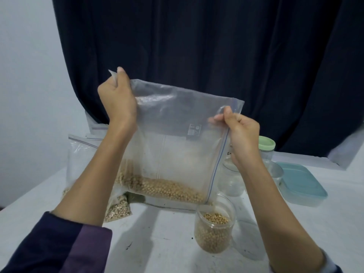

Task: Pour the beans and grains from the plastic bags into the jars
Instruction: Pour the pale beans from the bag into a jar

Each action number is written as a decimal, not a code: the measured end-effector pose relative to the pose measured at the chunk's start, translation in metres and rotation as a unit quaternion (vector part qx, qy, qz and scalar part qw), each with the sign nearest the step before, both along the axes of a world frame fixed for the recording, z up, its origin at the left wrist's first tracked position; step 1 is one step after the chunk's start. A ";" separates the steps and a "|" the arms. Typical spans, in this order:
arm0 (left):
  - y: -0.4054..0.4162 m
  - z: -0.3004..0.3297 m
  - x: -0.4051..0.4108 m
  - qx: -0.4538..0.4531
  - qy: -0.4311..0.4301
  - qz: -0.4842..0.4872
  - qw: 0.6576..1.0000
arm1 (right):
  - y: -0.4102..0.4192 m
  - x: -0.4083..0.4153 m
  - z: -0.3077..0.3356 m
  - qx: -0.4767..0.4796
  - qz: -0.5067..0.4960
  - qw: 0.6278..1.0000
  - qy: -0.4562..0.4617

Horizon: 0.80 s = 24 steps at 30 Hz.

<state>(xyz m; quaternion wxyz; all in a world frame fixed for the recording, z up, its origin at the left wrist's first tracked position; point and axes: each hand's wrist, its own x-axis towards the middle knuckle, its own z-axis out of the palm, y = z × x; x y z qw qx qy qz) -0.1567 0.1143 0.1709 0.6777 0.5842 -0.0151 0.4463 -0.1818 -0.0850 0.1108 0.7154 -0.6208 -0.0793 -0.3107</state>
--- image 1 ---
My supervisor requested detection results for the teal lidded plastic container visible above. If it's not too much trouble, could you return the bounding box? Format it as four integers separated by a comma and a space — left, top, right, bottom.
279, 162, 329, 207

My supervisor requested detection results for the pile of yellow soybeans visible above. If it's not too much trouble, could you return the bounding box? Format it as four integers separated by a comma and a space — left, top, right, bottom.
116, 165, 233, 254

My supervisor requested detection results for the person's left forearm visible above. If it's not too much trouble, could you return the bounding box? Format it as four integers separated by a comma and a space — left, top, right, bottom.
3, 130, 138, 273

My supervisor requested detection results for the person's right hand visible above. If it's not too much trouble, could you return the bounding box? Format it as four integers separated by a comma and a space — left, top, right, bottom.
208, 106, 261, 170

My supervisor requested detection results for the zip bag of grains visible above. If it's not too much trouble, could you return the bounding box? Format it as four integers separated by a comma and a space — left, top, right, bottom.
64, 133, 133, 222

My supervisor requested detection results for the clear bag with soybeans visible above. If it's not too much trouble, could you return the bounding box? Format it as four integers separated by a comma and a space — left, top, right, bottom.
108, 70, 245, 211

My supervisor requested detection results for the clear zip bag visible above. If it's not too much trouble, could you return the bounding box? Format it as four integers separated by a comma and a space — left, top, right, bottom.
85, 111, 111, 139

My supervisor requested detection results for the transparent jar green lid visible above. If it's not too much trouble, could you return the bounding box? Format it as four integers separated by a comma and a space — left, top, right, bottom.
259, 136, 276, 164

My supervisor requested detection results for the clear round lid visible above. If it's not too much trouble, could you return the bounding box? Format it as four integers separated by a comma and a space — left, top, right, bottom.
233, 216, 268, 260

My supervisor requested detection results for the person's right forearm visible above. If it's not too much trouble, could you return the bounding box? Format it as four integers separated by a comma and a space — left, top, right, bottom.
236, 155, 345, 273

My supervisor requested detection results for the dark navy curtain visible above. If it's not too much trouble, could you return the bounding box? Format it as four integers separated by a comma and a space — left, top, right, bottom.
51, 0, 364, 157

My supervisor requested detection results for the person's left hand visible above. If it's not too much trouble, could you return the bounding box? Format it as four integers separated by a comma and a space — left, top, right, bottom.
97, 66, 138, 137

